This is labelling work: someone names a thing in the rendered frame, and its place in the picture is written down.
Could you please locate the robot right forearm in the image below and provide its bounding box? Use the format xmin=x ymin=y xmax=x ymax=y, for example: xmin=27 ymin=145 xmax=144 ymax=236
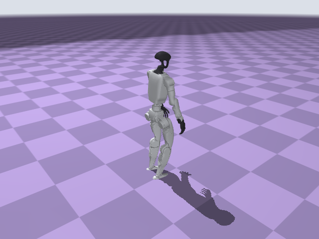
xmin=172 ymin=99 xmax=183 ymax=121

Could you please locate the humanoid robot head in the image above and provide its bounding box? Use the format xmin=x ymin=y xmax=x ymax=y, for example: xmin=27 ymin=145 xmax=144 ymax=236
xmin=153 ymin=51 xmax=171 ymax=74

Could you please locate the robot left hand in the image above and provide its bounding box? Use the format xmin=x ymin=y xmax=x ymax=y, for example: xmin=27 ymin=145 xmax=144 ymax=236
xmin=161 ymin=104 xmax=169 ymax=117

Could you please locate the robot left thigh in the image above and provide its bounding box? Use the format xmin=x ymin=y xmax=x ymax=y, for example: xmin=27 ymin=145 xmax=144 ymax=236
xmin=145 ymin=112 xmax=161 ymax=147

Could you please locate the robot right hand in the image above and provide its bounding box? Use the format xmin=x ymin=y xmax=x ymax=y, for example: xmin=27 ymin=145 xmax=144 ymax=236
xmin=177 ymin=119 xmax=185 ymax=134

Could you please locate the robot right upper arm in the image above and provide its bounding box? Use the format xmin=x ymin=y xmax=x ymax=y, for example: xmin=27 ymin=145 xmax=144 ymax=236
xmin=163 ymin=76 xmax=176 ymax=106

